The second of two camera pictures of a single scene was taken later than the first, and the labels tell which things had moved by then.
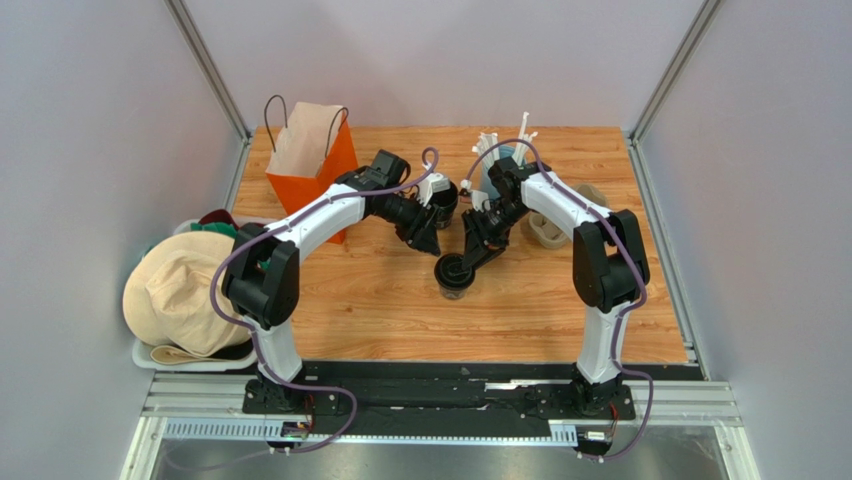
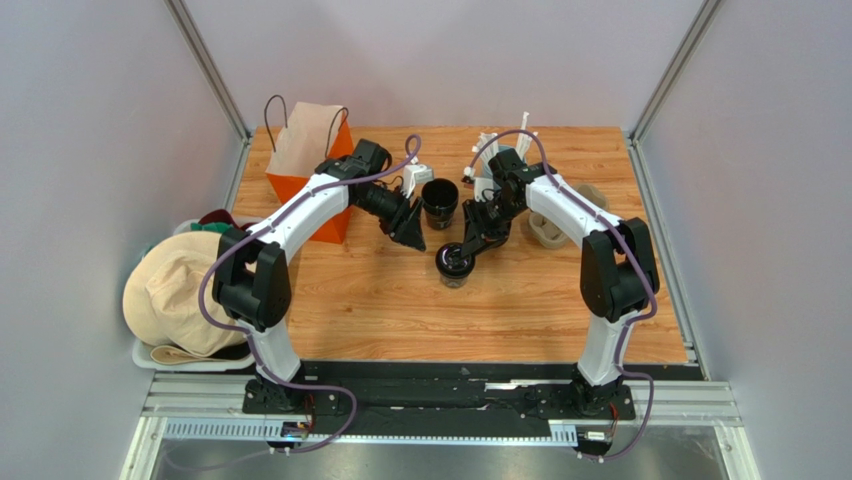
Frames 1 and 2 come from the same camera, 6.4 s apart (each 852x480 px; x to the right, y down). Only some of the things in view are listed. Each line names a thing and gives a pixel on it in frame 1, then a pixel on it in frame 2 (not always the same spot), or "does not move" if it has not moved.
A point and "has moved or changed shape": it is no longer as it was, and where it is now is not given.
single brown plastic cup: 453,294 has moved or changed shape
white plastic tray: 142,354 does not move
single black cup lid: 450,273 has moved or changed shape
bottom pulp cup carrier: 553,236 does not move
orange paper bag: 314,148 does not move
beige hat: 167,300 does not move
